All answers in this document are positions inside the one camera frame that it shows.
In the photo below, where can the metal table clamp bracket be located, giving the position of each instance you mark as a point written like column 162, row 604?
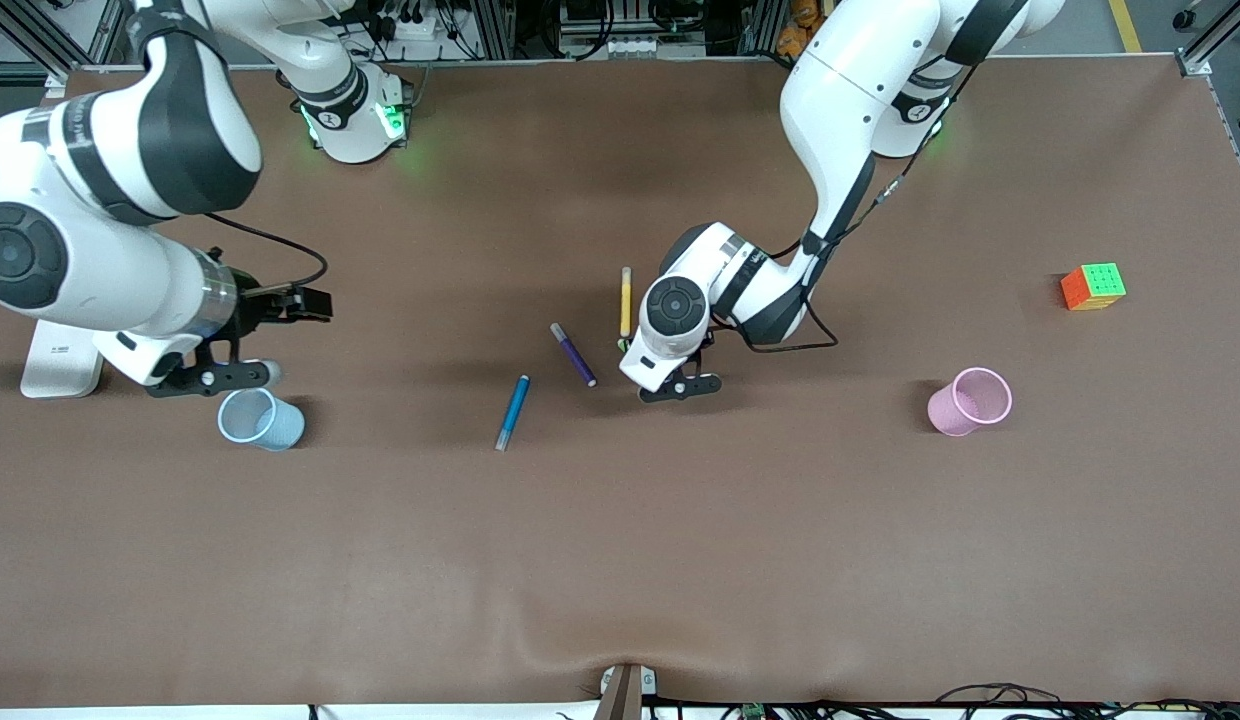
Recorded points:
column 620, row 695

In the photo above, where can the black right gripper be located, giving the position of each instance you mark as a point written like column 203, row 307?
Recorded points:
column 252, row 304

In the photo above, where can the white power strip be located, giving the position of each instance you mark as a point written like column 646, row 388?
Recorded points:
column 410, row 28

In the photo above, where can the small green circuit board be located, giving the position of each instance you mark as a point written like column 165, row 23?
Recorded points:
column 753, row 712

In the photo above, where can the blue mesh cup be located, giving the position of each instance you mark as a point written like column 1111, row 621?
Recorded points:
column 280, row 425

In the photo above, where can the white desk lamp stand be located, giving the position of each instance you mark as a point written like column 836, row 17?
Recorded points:
column 60, row 365

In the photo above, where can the pink mesh cup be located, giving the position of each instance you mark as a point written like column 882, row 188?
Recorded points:
column 945, row 410

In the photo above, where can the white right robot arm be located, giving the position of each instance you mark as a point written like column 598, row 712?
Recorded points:
column 350, row 135

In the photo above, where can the blue marker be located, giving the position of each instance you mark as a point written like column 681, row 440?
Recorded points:
column 515, row 405

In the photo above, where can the orange snack packets pile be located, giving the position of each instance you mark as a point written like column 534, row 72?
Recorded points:
column 800, row 40

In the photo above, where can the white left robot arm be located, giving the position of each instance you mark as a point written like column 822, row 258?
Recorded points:
column 850, row 90

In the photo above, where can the purple marker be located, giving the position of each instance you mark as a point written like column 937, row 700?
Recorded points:
column 575, row 357

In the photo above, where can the colourful puzzle cube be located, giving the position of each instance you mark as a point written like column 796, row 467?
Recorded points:
column 1100, row 283

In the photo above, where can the white terminal block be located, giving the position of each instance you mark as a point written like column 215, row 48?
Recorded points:
column 635, row 47

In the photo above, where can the yellow marker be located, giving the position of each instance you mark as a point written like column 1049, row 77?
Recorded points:
column 626, row 305

